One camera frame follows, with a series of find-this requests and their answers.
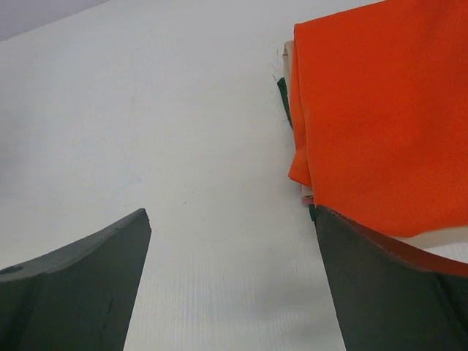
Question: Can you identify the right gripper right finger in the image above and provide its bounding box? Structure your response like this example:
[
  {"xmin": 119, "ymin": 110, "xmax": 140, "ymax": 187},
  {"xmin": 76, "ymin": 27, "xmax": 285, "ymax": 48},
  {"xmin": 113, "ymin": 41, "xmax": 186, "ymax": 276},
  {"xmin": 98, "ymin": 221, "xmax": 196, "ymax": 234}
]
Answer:
[{"xmin": 314, "ymin": 205, "xmax": 467, "ymax": 350}]

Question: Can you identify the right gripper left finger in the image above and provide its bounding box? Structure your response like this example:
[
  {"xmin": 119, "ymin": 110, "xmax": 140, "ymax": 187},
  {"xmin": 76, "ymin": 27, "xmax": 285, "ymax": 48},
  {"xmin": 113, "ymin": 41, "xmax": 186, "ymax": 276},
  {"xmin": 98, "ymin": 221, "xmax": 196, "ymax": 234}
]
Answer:
[{"xmin": 1, "ymin": 208, "xmax": 151, "ymax": 350}]

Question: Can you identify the folded beige t-shirt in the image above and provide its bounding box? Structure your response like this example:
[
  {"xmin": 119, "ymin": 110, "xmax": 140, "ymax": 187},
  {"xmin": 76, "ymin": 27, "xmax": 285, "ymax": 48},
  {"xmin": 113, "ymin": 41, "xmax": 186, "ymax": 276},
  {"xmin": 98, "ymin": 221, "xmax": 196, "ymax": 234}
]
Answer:
[{"xmin": 282, "ymin": 41, "xmax": 467, "ymax": 249}]

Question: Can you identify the folded orange t-shirt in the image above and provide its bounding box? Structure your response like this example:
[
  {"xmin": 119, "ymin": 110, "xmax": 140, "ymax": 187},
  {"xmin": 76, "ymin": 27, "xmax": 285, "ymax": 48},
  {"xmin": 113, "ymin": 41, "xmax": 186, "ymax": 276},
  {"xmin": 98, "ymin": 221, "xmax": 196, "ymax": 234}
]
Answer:
[{"xmin": 289, "ymin": 1, "xmax": 467, "ymax": 238}]

